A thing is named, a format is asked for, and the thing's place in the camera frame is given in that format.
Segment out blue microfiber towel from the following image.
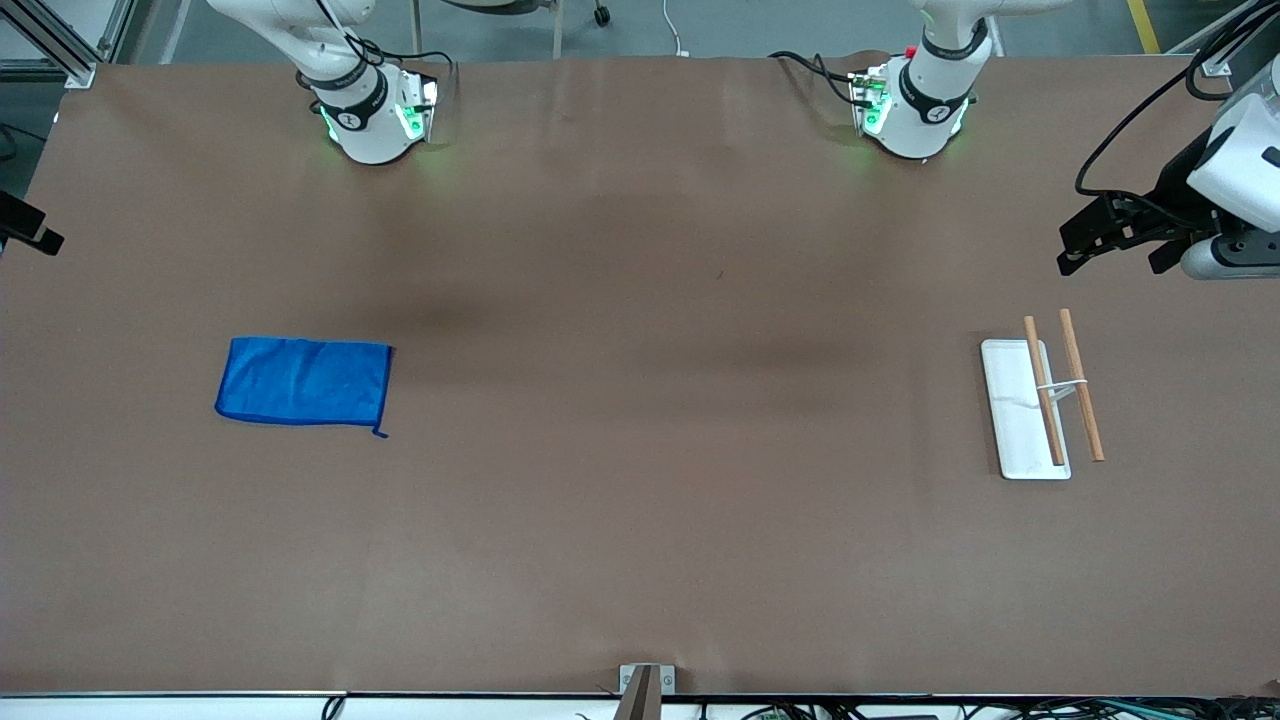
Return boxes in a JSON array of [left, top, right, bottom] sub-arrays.
[[214, 336, 394, 439]]

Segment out white rack with wooden bars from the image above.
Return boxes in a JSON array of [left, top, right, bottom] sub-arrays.
[[980, 308, 1107, 482]]

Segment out brown table cover sheet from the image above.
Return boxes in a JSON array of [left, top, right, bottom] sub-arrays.
[[0, 50, 1280, 698]]

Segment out chair legs with caster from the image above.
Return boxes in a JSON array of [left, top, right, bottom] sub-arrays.
[[410, 0, 613, 61]]

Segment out aluminium frame profile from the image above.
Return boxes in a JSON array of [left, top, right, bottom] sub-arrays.
[[0, 0, 131, 91], [1165, 0, 1280, 79]]

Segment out black left arm base cable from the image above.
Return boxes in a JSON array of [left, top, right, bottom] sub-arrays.
[[768, 50, 866, 109]]

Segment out black arm base cable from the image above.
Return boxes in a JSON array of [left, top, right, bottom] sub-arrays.
[[768, 50, 866, 109], [295, 0, 461, 96]]

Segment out black right arm base cable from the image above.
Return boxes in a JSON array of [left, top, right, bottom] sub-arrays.
[[295, 0, 461, 96]]

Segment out bundle of cables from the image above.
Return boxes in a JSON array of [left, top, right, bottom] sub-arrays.
[[700, 697, 1280, 720]]

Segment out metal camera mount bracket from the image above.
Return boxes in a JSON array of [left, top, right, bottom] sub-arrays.
[[618, 662, 677, 720]]

